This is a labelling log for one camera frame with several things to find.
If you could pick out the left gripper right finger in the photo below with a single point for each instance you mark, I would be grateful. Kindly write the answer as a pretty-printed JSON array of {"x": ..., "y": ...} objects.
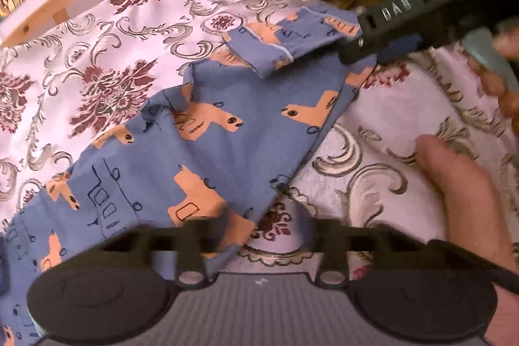
[{"x": 334, "y": 240}]

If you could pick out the bare right forearm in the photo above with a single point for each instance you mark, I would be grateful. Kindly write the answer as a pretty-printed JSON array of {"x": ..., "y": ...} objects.
[{"x": 474, "y": 217}]

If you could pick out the person right hand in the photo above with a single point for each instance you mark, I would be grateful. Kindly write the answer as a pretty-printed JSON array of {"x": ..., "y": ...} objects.
[{"x": 489, "y": 57}]

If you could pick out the floral pink bedsheet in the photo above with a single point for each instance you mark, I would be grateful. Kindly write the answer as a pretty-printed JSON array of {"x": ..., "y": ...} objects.
[{"x": 92, "y": 71}]

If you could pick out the blue pants with orange cars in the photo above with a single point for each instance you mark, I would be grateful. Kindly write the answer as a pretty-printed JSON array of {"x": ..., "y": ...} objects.
[{"x": 229, "y": 137}]

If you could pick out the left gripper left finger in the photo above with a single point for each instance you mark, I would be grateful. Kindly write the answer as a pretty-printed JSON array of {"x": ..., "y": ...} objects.
[{"x": 176, "y": 254}]

